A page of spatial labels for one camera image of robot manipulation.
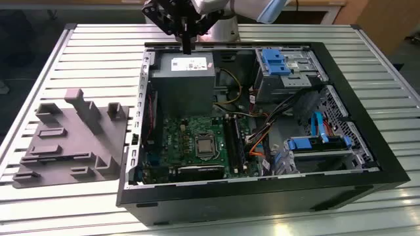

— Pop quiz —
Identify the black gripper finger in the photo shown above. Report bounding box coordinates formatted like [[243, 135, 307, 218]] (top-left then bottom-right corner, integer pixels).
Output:
[[141, 0, 190, 55], [187, 11, 219, 55]]

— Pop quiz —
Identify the blue RAM stick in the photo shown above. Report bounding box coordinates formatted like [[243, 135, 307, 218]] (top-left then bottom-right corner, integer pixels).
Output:
[[22, 153, 91, 163]]

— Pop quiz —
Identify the black RAM slot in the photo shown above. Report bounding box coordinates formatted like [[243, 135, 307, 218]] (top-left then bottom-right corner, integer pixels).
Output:
[[223, 115, 239, 174]]

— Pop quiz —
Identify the blue plastic drive latch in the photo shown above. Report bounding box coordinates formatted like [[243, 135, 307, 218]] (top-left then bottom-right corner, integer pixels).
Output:
[[262, 49, 293, 76]]

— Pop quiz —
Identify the grey power supply unit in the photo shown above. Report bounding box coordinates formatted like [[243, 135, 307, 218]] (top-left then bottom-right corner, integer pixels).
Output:
[[150, 53, 218, 118]]

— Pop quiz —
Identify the metal drive cage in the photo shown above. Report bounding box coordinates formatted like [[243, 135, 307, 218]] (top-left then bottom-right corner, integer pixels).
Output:
[[254, 48, 330, 104]]

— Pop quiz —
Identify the green motherboard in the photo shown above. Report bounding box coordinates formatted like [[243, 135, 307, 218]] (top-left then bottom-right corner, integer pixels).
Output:
[[141, 114, 263, 184]]

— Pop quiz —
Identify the silver CPU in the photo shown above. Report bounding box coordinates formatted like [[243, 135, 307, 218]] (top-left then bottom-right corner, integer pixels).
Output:
[[197, 140, 215, 154]]

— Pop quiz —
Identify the metal CPU socket cover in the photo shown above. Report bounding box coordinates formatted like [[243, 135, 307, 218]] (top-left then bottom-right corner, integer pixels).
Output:
[[194, 134, 219, 161]]

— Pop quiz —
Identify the brown wooden cabinet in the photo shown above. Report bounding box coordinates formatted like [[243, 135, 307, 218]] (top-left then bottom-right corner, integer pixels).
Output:
[[335, 0, 420, 59]]

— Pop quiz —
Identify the grey parts rack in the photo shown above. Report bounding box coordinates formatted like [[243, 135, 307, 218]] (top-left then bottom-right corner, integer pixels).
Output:
[[11, 88, 130, 189]]

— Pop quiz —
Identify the hard disk in blue carrier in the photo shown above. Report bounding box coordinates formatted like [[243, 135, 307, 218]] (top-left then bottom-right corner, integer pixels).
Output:
[[285, 136, 355, 152]]

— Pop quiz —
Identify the black graphics card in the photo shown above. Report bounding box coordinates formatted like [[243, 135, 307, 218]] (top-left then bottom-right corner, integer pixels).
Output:
[[169, 164, 227, 183]]

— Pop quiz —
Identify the grey metal disk bay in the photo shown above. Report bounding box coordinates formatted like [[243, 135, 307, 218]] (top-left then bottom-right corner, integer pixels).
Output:
[[283, 135, 383, 174]]

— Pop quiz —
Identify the black PC case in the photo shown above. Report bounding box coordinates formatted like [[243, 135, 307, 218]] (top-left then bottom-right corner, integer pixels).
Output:
[[115, 41, 414, 226]]

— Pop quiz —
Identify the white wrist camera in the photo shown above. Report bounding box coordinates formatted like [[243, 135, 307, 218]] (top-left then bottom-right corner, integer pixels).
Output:
[[193, 0, 231, 15]]

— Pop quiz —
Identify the yellow and black wire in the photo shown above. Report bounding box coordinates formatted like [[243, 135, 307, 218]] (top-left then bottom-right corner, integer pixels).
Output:
[[213, 68, 245, 106]]

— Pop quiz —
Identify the white desk frame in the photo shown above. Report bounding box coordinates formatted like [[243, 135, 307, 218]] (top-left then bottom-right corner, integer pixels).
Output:
[[46, 0, 349, 25]]

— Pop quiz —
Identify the black cable bundle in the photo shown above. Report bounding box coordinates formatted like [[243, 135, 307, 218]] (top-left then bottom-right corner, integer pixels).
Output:
[[246, 86, 325, 145]]

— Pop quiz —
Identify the red twisted wire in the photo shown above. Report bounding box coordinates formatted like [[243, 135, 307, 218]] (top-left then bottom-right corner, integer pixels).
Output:
[[146, 93, 158, 143]]

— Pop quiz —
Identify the blue flat wire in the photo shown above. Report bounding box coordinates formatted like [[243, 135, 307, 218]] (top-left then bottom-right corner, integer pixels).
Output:
[[310, 111, 331, 145]]

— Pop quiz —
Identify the orange wire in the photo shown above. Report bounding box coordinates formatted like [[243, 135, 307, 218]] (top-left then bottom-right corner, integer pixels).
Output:
[[249, 132, 271, 157]]

